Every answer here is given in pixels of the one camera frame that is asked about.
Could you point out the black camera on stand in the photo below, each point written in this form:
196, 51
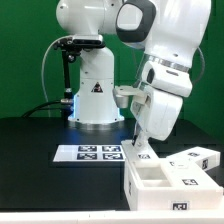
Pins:
71, 48

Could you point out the white marker sheet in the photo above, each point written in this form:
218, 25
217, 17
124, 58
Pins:
89, 153

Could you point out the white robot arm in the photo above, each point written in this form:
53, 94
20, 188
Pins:
167, 31

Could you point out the white cabinet body box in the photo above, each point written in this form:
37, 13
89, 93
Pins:
147, 188

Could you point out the white door panel front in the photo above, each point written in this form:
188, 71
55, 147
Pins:
140, 152

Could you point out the white door panel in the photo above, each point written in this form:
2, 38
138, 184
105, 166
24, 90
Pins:
140, 152
186, 174

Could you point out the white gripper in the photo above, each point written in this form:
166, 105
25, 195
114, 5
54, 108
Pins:
156, 113

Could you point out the white L-shaped fence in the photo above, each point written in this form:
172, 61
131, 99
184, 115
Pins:
114, 217

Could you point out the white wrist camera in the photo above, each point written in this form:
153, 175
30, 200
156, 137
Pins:
122, 94

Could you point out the white cabinet top block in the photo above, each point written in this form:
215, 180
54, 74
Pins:
206, 159

